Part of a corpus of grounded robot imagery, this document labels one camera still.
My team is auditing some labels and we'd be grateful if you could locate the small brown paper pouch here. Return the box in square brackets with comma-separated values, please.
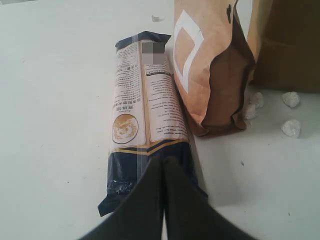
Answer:
[172, 0, 255, 137]

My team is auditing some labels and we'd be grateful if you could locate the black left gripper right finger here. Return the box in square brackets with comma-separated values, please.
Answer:
[162, 157, 254, 240]

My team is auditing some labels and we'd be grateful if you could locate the dark blue pasta packet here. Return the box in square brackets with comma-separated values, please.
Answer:
[98, 31, 199, 216]

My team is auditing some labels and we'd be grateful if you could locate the small white paper scrap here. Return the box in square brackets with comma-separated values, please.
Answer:
[151, 15, 163, 22]

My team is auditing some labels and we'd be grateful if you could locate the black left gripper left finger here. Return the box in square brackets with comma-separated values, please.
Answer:
[81, 157, 164, 240]

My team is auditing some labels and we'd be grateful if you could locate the large brown paper bag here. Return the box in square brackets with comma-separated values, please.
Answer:
[247, 0, 320, 93]

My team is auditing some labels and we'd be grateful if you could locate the white crumpled pellet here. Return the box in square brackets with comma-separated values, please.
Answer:
[281, 119, 301, 139]
[242, 104, 257, 120]
[249, 92, 264, 108]
[281, 91, 300, 108]

